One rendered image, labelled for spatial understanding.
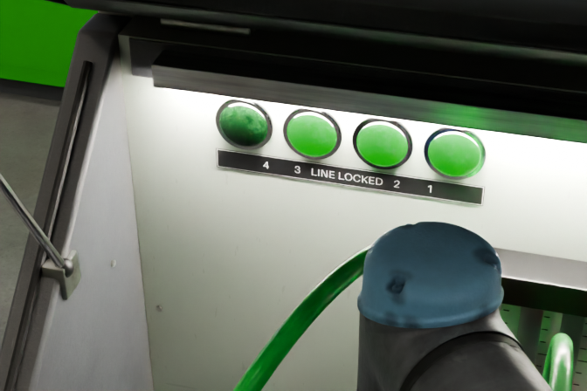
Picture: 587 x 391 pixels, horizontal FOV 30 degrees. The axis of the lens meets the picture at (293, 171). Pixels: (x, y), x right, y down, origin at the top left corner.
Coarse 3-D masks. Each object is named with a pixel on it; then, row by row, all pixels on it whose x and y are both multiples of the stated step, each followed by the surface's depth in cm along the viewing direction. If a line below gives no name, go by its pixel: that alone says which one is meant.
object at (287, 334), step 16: (352, 256) 71; (336, 272) 69; (352, 272) 69; (320, 288) 68; (336, 288) 68; (304, 304) 67; (320, 304) 67; (288, 320) 66; (304, 320) 66; (272, 336) 66; (288, 336) 66; (272, 352) 65; (288, 352) 66; (256, 368) 64; (272, 368) 65; (240, 384) 64; (256, 384) 64
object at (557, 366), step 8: (560, 336) 73; (568, 336) 74; (552, 344) 73; (560, 344) 71; (568, 344) 71; (552, 352) 71; (560, 352) 70; (568, 352) 70; (552, 360) 70; (560, 360) 69; (568, 360) 69; (544, 368) 81; (552, 368) 69; (560, 368) 68; (568, 368) 69; (544, 376) 82; (552, 376) 68; (560, 376) 68; (568, 376) 68; (552, 384) 68; (560, 384) 67; (568, 384) 67
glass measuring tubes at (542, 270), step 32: (512, 256) 93; (544, 256) 93; (512, 288) 91; (544, 288) 90; (576, 288) 89; (512, 320) 96; (544, 320) 95; (576, 320) 92; (544, 352) 97; (576, 352) 94; (576, 384) 98
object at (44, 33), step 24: (0, 0) 350; (24, 0) 347; (0, 24) 355; (24, 24) 352; (48, 24) 350; (72, 24) 347; (0, 48) 360; (24, 48) 357; (48, 48) 355; (72, 48) 352; (0, 72) 366; (24, 72) 363; (48, 72) 361; (48, 96) 371
